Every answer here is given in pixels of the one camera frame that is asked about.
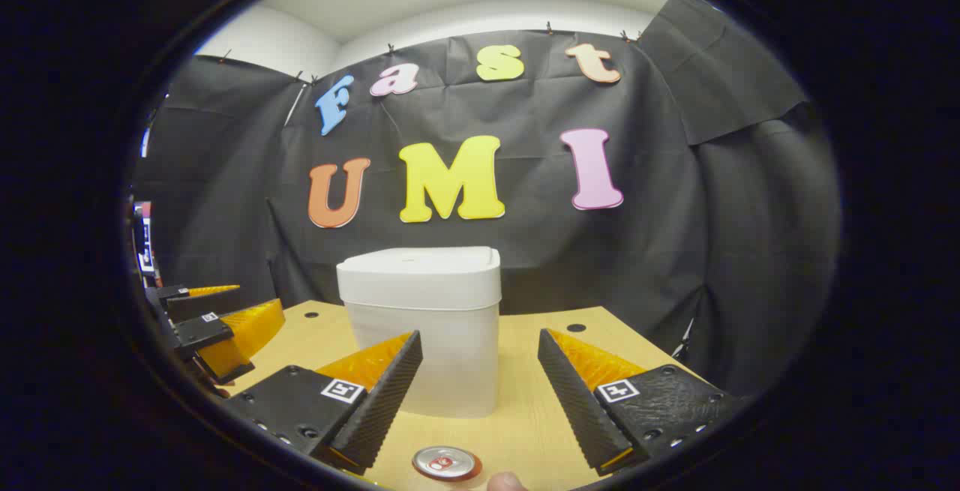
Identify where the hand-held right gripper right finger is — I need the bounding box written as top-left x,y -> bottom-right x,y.
538,328 -> 751,477

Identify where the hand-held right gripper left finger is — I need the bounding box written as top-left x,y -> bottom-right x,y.
223,330 -> 423,477

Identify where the red pop can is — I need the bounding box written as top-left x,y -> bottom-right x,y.
412,446 -> 482,483

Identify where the white desktop garbage bin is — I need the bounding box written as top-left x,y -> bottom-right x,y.
336,246 -> 502,419

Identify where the wooden desktop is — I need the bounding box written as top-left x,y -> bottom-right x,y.
232,300 -> 706,491

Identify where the computer monitor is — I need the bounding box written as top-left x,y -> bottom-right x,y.
133,202 -> 160,274

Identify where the black backdrop cloth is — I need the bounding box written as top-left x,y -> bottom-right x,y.
131,0 -> 841,398

